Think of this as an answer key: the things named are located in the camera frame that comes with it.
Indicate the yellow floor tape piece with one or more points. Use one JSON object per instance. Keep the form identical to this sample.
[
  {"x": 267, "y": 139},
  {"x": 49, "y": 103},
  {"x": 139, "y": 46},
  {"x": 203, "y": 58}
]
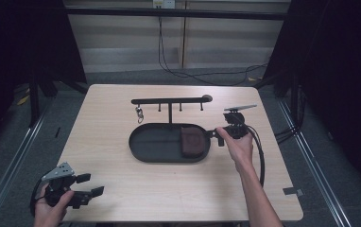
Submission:
[{"x": 23, "y": 100}]

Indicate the grey tape strip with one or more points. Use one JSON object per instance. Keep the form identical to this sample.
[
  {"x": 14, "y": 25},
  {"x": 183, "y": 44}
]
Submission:
[{"x": 292, "y": 191}]

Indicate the person's right hand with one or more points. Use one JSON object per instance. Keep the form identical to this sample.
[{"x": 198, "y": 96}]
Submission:
[{"x": 240, "y": 149}]

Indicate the brown zip pouch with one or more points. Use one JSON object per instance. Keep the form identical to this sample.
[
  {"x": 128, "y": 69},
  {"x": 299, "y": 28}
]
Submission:
[{"x": 193, "y": 142}]

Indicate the dark curtain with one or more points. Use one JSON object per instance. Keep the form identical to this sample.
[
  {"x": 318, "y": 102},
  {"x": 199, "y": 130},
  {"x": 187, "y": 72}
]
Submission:
[
  {"x": 18, "y": 47},
  {"x": 342, "y": 63}
]

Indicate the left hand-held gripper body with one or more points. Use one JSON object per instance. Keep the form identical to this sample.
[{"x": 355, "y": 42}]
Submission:
[{"x": 59, "y": 187}]

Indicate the white wall socket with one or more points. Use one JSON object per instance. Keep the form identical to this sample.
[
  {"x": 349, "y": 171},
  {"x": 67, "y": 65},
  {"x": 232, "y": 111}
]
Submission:
[{"x": 163, "y": 3}]

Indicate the black horizontal frame bar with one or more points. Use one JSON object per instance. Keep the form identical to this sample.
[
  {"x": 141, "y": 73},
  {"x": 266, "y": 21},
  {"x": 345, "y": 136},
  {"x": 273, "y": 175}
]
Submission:
[{"x": 175, "y": 13}]

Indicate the person's left hand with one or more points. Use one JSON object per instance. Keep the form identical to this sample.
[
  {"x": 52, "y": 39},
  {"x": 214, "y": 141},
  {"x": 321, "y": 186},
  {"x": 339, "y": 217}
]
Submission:
[{"x": 49, "y": 214}]

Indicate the black key rack with tray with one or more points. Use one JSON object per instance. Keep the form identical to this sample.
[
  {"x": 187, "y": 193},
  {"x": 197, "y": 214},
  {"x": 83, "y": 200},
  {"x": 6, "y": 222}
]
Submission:
[{"x": 156, "y": 145}]

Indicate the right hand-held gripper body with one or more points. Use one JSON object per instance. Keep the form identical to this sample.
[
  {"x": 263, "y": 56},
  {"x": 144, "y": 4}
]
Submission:
[{"x": 236, "y": 121}]

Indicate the metal floor rail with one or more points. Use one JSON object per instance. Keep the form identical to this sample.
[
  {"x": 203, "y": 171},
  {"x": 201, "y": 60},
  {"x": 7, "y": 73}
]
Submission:
[
  {"x": 314, "y": 167},
  {"x": 8, "y": 176}
]

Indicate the small black floor object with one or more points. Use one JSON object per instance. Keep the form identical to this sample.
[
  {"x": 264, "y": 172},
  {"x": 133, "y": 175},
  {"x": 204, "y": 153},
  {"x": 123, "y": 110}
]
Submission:
[{"x": 57, "y": 132}]

